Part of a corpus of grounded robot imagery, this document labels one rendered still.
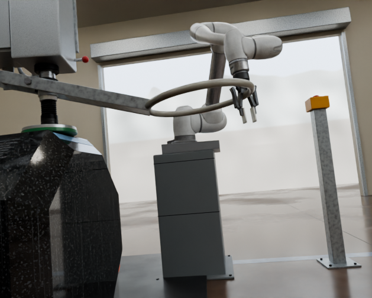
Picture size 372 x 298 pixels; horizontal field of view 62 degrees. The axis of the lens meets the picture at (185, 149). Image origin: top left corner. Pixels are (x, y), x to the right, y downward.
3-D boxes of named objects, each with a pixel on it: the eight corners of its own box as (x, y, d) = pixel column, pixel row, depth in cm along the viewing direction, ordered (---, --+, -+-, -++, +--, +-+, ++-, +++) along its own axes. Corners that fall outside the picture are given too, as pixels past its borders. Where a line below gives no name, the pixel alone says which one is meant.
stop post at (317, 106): (361, 266, 188) (337, 91, 198) (327, 269, 189) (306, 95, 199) (346, 258, 208) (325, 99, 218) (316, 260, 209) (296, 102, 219)
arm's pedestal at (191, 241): (167, 261, 243) (159, 158, 250) (232, 256, 237) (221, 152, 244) (153, 282, 193) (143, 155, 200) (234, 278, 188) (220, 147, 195)
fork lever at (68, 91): (-24, 75, 123) (-21, 63, 124) (2, 89, 142) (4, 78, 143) (147, 108, 126) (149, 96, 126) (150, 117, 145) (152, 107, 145)
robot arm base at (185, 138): (169, 145, 233) (168, 138, 233) (198, 143, 231) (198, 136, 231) (165, 145, 215) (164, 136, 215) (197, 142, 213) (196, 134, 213)
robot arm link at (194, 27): (195, 22, 182) (216, 23, 186) (186, 19, 198) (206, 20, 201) (193, 45, 188) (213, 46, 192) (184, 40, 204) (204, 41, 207)
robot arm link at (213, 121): (193, 127, 237) (219, 126, 243) (199, 137, 224) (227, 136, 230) (206, 19, 199) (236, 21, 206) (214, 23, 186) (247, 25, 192)
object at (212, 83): (139, 99, 111) (138, 90, 111) (148, 123, 160) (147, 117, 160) (271, 76, 114) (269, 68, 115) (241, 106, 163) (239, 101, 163)
